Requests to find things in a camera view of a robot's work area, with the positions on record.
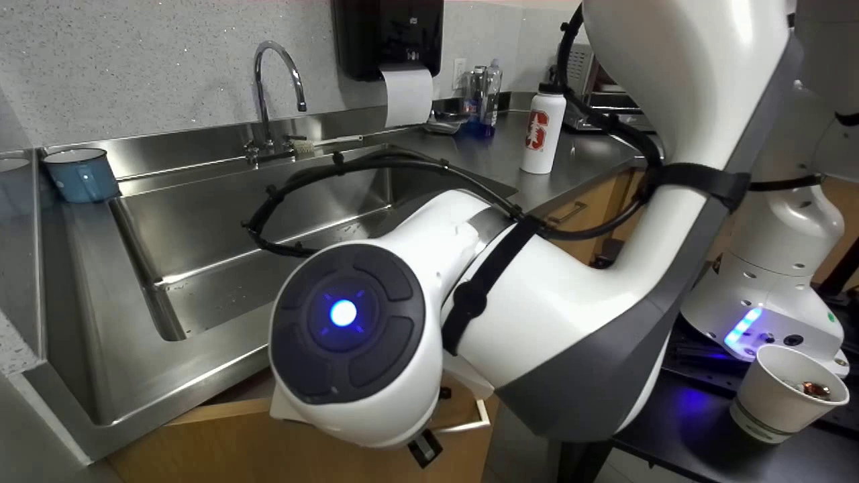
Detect wooden cabinet door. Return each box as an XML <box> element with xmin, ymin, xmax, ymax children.
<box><xmin>534</xmin><ymin>172</ymin><xmax>651</xmax><ymax>268</ymax></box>
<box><xmin>106</xmin><ymin>370</ymin><xmax>503</xmax><ymax>483</ymax></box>

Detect small dark dish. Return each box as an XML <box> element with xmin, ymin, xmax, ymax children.
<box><xmin>427</xmin><ymin>94</ymin><xmax>468</xmax><ymax>138</ymax></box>

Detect white paper towel sheet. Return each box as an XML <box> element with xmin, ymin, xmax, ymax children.
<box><xmin>378</xmin><ymin>66</ymin><xmax>437</xmax><ymax>133</ymax></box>

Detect white bottle orange print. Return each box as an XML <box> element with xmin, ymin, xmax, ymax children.
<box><xmin>519</xmin><ymin>82</ymin><xmax>572</xmax><ymax>178</ymax></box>

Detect clear glass bottles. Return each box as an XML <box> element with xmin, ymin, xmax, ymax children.
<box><xmin>459</xmin><ymin>59</ymin><xmax>509</xmax><ymax>142</ymax></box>

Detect chrome gooseneck faucet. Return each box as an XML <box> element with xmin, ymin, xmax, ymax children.
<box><xmin>239</xmin><ymin>39</ymin><xmax>313</xmax><ymax>169</ymax></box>

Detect stainless steel sink basin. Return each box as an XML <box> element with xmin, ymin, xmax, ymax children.
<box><xmin>106</xmin><ymin>146</ymin><xmax>521</xmax><ymax>343</ymax></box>

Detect black paper towel dispenser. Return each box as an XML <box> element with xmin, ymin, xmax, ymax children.
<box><xmin>331</xmin><ymin>0</ymin><xmax>447</xmax><ymax>83</ymax></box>

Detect white paper cup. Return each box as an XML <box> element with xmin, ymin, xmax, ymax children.
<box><xmin>727</xmin><ymin>343</ymin><xmax>852</xmax><ymax>448</ymax></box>

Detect silver bar door handle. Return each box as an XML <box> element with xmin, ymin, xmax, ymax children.
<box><xmin>545</xmin><ymin>198</ymin><xmax>590</xmax><ymax>229</ymax></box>
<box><xmin>436</xmin><ymin>417</ymin><xmax>494</xmax><ymax>441</ymax></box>

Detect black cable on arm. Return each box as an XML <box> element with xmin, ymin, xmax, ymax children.
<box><xmin>243</xmin><ymin>3</ymin><xmax>827</xmax><ymax>264</ymax></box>

